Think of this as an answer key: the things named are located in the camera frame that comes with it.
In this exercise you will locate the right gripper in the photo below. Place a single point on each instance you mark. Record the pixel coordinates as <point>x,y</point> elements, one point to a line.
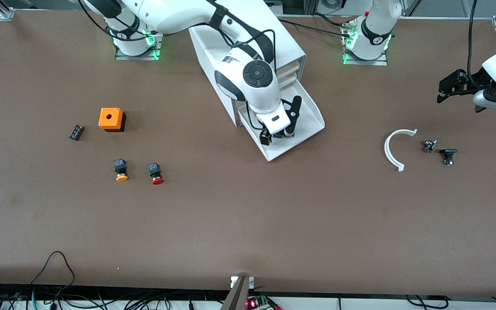
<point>265,137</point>

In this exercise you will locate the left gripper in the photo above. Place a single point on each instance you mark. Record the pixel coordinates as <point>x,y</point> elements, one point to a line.
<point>476,80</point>

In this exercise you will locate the small black green button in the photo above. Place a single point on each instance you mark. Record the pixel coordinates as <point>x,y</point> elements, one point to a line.
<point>279,135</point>

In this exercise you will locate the white deep cabinet drawer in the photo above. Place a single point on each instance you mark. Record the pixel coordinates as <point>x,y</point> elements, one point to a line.
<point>304,125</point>

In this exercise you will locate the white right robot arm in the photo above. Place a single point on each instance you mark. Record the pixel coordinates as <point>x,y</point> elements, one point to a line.
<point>170,15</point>

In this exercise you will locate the white shallow cabinet drawer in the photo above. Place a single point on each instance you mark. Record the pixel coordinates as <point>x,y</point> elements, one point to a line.
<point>289,78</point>
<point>289,68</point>

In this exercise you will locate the white drawer cabinet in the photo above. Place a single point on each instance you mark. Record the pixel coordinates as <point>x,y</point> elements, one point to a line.
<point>291,43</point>

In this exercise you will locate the red push button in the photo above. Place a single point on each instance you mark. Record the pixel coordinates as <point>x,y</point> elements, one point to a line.
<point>155,173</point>

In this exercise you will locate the yellow push button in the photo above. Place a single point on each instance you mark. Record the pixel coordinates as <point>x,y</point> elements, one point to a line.
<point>121,170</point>

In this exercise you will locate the white curved plastic part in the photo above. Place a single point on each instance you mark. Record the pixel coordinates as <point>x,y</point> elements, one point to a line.
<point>388,148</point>

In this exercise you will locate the circuit board with red light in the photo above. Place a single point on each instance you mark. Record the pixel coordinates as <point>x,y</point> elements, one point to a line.
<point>256,302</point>

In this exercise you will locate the small black terminal block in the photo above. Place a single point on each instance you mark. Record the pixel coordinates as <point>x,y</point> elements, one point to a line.
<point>76,132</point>

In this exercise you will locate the small grey black switch part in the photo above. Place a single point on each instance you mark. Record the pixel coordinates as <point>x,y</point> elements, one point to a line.
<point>429,146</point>

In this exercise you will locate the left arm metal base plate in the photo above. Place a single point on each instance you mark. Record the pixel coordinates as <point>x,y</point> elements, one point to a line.
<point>366,62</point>

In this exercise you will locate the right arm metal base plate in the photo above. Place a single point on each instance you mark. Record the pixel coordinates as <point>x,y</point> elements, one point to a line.
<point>138,57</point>

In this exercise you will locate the orange button enclosure box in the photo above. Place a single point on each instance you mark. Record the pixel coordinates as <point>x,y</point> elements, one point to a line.
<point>110,118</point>

